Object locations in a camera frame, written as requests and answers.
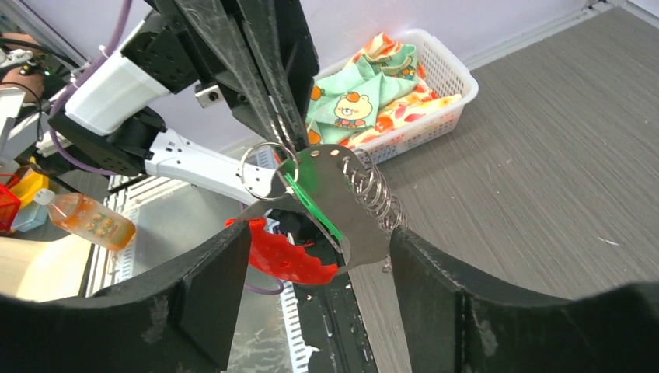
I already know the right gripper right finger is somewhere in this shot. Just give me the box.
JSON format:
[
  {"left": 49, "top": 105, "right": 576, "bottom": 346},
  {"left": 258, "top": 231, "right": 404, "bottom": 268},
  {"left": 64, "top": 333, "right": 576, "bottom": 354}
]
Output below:
[{"left": 390, "top": 228, "right": 658, "bottom": 372}]

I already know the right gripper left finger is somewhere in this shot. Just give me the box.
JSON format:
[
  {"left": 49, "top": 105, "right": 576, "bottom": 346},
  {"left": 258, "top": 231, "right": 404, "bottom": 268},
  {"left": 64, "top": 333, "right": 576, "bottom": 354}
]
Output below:
[{"left": 1, "top": 222, "right": 251, "bottom": 372}]

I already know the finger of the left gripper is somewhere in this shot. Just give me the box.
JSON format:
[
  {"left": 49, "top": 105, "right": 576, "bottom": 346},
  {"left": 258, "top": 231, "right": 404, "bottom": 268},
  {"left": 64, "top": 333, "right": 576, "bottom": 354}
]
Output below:
[
  {"left": 238, "top": 0, "right": 319, "bottom": 151},
  {"left": 149, "top": 1, "right": 286, "bottom": 145}
]

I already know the green tagged key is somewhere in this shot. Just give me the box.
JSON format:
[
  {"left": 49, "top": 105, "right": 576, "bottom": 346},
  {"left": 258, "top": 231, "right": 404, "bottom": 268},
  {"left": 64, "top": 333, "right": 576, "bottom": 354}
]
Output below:
[{"left": 279, "top": 160, "right": 343, "bottom": 241}]

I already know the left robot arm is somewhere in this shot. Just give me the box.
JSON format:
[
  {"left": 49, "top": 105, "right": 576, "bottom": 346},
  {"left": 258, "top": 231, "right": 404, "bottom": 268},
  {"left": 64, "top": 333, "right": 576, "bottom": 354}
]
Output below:
[{"left": 48, "top": 1, "right": 319, "bottom": 204}]

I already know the colourful patterned cloth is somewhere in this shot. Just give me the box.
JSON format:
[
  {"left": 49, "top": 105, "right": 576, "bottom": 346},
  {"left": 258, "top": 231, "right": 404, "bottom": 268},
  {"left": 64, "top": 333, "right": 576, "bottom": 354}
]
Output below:
[{"left": 305, "top": 33, "right": 462, "bottom": 148}]

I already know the orange drink bottle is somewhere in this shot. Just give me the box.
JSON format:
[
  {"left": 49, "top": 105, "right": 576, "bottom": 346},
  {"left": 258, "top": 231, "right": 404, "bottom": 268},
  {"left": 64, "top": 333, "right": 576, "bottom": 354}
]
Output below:
[{"left": 33, "top": 189, "right": 137, "bottom": 251}]

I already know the white plastic basket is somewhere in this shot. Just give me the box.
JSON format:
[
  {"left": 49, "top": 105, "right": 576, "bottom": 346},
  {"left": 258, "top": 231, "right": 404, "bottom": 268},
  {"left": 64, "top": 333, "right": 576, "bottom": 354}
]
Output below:
[{"left": 316, "top": 29, "right": 479, "bottom": 163}]

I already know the red plastic crate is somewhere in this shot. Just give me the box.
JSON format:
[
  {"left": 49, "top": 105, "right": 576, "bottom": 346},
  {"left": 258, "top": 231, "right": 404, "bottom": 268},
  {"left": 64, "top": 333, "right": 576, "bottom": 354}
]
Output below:
[{"left": 1, "top": 173, "right": 21, "bottom": 233}]

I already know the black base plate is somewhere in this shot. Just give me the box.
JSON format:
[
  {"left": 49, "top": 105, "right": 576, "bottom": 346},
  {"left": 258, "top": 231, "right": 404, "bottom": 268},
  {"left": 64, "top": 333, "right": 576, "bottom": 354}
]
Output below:
[{"left": 277, "top": 216, "right": 382, "bottom": 373}]

